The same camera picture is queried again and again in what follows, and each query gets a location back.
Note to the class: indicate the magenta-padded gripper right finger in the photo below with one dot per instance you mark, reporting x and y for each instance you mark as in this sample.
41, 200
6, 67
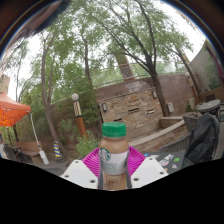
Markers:
150, 171

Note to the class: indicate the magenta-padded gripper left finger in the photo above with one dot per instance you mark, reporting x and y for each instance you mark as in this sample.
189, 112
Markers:
78, 173

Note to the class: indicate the green-capped coffee drink bottle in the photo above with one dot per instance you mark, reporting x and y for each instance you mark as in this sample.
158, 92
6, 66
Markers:
114, 156

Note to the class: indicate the black laptop with stickers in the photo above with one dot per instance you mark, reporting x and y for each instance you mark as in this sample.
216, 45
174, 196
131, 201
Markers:
170, 160

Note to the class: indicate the yellow and blue striped cone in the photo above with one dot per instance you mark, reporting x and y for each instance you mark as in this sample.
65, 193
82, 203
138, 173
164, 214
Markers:
57, 150

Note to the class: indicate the grey wicker chair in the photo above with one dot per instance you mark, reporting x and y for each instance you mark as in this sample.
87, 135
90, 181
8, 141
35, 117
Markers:
176, 145

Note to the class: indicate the tall slim-trunk tree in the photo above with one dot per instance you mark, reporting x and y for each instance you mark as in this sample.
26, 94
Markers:
50, 116

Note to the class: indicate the large dark-trunk tree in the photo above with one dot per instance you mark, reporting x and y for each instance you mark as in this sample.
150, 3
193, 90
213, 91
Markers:
159, 91

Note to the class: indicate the round dark patio table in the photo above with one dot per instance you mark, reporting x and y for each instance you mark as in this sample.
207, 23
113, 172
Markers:
208, 106

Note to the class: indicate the orange canopy with white pole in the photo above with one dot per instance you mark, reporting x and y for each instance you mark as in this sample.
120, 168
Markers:
11, 111

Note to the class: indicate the small thin tree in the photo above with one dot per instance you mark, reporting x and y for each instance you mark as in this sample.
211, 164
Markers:
190, 73

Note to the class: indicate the striped lamp post with globe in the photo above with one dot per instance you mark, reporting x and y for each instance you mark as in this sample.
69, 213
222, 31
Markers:
80, 121

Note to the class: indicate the grey wall utility box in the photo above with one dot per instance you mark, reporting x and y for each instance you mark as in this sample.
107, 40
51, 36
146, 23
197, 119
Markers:
170, 107

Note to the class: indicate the wall lantern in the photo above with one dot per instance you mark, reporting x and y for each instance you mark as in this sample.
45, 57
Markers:
104, 107
154, 94

